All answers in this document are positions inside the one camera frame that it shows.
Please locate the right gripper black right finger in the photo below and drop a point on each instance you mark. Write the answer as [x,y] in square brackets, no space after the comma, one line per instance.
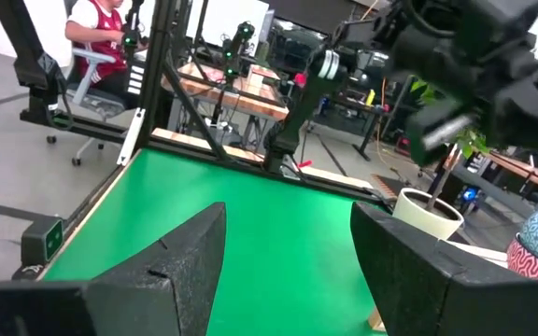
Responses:
[437,303]

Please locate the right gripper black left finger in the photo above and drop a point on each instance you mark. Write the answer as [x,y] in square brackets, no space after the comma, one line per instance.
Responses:
[133,298]

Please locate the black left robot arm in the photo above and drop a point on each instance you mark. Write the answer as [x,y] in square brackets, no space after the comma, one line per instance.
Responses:
[292,130]

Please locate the green leafy plant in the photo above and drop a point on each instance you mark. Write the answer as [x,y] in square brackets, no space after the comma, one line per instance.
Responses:
[474,142]

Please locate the wooden background table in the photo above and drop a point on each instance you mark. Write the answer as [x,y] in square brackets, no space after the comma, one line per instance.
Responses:
[530,172]
[250,105]

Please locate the white plant pot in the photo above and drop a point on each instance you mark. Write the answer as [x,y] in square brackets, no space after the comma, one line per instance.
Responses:
[418,219]

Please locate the black orange hazard-striped mat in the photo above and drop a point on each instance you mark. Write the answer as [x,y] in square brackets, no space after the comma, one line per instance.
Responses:
[388,186]

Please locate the grey office chair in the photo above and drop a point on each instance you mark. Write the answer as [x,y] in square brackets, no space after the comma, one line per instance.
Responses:
[96,100]

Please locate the person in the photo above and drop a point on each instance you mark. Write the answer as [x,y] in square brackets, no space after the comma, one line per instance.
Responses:
[101,28]

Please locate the black table-level camera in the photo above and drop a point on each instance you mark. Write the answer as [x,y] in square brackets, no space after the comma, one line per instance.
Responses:
[40,242]

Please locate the white frame bracket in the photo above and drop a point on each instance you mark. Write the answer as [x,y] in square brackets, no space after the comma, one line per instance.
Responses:
[131,137]

